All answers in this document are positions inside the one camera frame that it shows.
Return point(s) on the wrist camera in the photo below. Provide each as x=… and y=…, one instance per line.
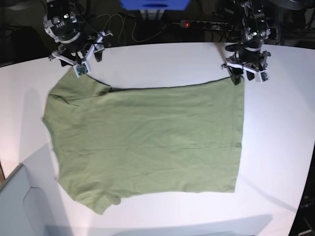
x=82, y=69
x=262, y=76

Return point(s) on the green T-shirt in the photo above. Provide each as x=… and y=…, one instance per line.
x=113, y=143

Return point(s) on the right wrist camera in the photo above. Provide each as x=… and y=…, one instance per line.
x=82, y=69

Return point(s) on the blue box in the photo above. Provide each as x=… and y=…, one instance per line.
x=154, y=4

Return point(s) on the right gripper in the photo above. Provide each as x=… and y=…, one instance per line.
x=81, y=48

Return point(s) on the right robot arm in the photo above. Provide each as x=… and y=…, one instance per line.
x=68, y=23

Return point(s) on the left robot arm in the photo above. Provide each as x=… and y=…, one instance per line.
x=251, y=24

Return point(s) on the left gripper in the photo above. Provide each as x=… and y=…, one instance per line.
x=248, y=57

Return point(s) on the black power strip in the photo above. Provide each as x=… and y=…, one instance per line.
x=206, y=25

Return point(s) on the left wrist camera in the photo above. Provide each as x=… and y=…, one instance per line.
x=262, y=76

